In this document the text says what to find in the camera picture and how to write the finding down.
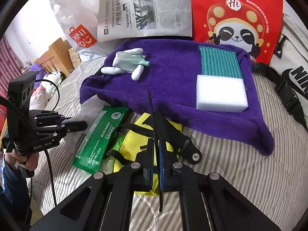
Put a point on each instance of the teal striped scrubbing pad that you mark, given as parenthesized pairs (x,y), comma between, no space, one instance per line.
(219,62)

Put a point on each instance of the red panda paper bag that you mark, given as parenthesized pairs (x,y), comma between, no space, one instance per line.
(253,25)

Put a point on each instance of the purple terry towel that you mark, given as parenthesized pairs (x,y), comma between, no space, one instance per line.
(169,84)

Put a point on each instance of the wooden furniture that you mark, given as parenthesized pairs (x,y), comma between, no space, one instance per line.
(57,58)

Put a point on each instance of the striped grey bed sheet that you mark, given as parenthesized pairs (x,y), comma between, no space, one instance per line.
(277,185)

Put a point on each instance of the white Miniso plastic bag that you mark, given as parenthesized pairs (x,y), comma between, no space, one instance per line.
(79,21)

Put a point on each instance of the yellow black Adidas pouch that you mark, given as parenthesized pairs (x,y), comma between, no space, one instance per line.
(131,145)

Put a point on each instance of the green wet wipe sachet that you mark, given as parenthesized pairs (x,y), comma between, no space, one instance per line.
(94,146)

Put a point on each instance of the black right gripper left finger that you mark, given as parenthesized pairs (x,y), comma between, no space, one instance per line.
(103,202)

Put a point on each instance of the folded newspaper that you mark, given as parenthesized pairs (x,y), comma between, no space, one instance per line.
(121,19)

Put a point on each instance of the white Nike waist bag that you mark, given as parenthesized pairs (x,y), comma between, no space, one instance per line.
(288,66)

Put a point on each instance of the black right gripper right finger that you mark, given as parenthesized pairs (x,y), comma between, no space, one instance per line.
(207,202)

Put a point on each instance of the white paper tissue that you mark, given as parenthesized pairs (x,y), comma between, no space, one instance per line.
(82,122)

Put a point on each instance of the person's left hand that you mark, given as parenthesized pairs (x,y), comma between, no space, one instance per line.
(30,162)

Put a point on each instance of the white melamine sponge block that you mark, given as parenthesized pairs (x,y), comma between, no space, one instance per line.
(221,94)

